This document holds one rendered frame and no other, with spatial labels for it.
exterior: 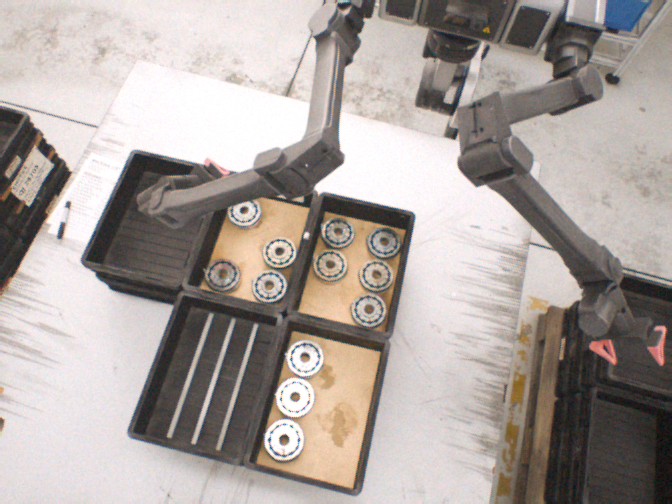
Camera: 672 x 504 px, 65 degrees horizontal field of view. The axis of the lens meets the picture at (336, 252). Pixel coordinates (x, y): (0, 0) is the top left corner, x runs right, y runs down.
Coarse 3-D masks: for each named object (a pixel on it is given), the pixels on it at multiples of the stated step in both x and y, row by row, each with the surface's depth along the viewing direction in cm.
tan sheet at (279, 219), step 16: (272, 208) 169; (288, 208) 169; (304, 208) 169; (224, 224) 166; (272, 224) 167; (288, 224) 167; (304, 224) 167; (224, 240) 164; (240, 240) 164; (256, 240) 164; (224, 256) 162; (240, 256) 162; (256, 256) 162; (256, 272) 160; (288, 272) 161; (208, 288) 158; (240, 288) 158; (272, 288) 158
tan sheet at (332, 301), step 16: (352, 224) 168; (368, 224) 168; (320, 240) 165; (400, 240) 166; (352, 256) 163; (368, 256) 164; (352, 272) 161; (304, 288) 159; (320, 288) 159; (336, 288) 159; (352, 288) 159; (304, 304) 157; (320, 304) 157; (336, 304) 157; (336, 320) 155; (384, 320) 156
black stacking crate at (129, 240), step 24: (144, 168) 172; (168, 168) 168; (192, 168) 164; (120, 192) 160; (120, 216) 164; (144, 216) 166; (96, 240) 153; (120, 240) 163; (144, 240) 163; (168, 240) 163; (192, 240) 164; (120, 264) 160; (144, 264) 160; (168, 264) 160; (144, 288) 157; (168, 288) 153
